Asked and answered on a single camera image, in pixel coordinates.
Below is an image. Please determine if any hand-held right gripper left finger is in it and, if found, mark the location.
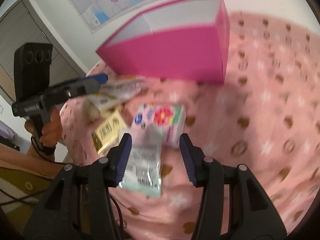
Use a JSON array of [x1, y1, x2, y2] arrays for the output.
[[24, 133, 132, 240]]

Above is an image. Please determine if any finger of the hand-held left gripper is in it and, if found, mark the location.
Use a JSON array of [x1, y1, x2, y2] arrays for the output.
[[60, 73, 108, 90], [69, 83, 101, 97]]

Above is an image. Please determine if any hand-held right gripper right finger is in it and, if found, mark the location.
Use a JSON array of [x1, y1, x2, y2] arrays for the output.
[[179, 133, 288, 240]]

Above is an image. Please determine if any mint green wipes packet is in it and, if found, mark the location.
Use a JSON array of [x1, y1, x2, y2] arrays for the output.
[[119, 125, 163, 198]]

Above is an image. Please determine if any white crinkled packet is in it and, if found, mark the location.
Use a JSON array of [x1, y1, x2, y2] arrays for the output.
[[86, 76, 148, 111]]

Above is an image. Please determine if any yellow tissue pack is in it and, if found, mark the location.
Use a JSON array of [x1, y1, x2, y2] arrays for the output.
[[91, 110, 128, 155]]

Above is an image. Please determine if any floral tissue pack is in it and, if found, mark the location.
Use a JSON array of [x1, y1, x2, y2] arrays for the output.
[[131, 104, 187, 148]]

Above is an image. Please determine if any pink cardboard box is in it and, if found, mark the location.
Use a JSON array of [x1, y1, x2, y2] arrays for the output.
[[96, 0, 230, 85]]

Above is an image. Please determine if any person's left forearm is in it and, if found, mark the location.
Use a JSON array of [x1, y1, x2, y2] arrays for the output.
[[0, 142, 74, 180]]

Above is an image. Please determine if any person's left hand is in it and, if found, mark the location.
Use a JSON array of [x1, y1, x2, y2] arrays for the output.
[[24, 106, 63, 148]]

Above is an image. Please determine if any grey-brown wardrobe door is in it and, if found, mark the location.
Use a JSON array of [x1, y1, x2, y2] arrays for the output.
[[0, 0, 88, 102]]

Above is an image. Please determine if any purple cloth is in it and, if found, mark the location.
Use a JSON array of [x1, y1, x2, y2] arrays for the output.
[[0, 121, 15, 140]]

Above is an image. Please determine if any pink printed blanket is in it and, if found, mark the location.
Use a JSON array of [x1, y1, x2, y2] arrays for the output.
[[60, 10, 320, 240]]

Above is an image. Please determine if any olive garment with button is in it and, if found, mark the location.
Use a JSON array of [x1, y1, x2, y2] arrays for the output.
[[0, 166, 54, 230]]

